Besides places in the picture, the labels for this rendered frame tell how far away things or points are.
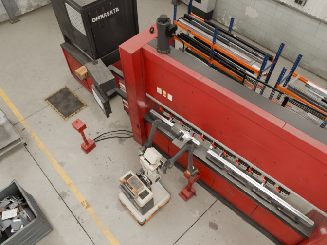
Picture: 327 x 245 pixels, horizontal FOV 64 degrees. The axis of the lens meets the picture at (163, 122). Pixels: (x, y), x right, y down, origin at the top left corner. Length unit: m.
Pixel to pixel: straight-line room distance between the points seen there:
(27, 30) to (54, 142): 4.26
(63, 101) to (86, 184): 2.17
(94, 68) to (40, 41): 4.61
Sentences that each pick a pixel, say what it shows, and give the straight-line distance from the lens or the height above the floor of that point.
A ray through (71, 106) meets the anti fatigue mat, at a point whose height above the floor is 0.02.
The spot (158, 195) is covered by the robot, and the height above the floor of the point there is 0.28.
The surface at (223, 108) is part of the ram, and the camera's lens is 3.22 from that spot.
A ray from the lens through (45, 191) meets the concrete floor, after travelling 5.26.
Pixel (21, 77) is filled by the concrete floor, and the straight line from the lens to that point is 7.41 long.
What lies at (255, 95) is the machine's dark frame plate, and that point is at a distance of 3.14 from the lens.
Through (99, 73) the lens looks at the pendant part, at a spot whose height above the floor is 1.95.
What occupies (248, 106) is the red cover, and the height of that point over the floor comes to 2.30.
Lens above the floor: 4.46
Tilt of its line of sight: 53 degrees down
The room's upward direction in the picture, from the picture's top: straight up
